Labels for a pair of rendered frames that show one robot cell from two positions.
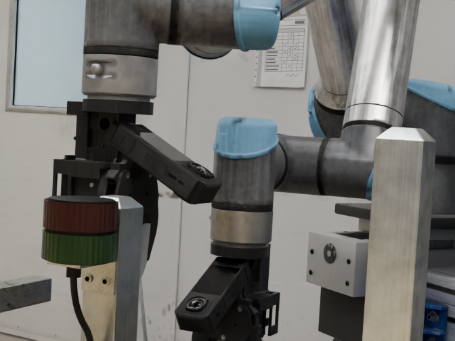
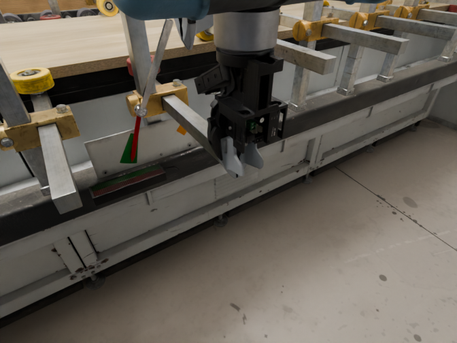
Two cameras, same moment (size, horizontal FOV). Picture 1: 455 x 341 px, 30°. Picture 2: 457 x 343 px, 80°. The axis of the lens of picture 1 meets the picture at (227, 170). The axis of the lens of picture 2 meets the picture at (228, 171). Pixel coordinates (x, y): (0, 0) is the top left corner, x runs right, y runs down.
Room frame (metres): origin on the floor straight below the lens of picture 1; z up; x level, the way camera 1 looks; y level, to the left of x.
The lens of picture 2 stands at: (1.18, -0.34, 1.12)
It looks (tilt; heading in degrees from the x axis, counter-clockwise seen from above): 38 degrees down; 119
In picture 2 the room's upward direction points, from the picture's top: straight up
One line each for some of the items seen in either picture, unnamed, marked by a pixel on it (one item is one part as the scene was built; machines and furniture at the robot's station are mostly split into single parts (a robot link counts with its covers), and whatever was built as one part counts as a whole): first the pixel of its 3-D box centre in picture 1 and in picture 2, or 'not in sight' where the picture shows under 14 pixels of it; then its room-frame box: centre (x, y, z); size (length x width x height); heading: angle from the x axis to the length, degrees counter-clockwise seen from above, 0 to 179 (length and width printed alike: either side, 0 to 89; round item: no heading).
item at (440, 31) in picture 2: not in sight; (374, 19); (1.10, 0.79, 0.95); 0.50 x 0.04 x 0.04; 152
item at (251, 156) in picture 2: not in sight; (250, 157); (1.04, -0.01, 0.86); 0.06 x 0.03 x 0.09; 152
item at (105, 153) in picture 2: not in sight; (147, 145); (0.73, 0.06, 0.75); 0.26 x 0.01 x 0.10; 62
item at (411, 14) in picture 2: not in sight; (411, 13); (1.20, 1.00, 0.95); 0.14 x 0.06 x 0.05; 62
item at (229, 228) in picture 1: (238, 226); (247, 29); (1.03, -0.02, 1.05); 0.08 x 0.08 x 0.05
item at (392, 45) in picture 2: not in sight; (321, 27); (0.99, 0.57, 0.95); 0.50 x 0.04 x 0.04; 152
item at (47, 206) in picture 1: (80, 214); not in sight; (0.68, 0.12, 1.09); 0.06 x 0.06 x 0.02
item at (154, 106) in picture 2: not in sight; (157, 99); (0.73, 0.12, 0.85); 0.14 x 0.06 x 0.05; 62
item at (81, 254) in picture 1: (79, 244); not in sight; (0.68, 0.12, 1.07); 0.06 x 0.06 x 0.02
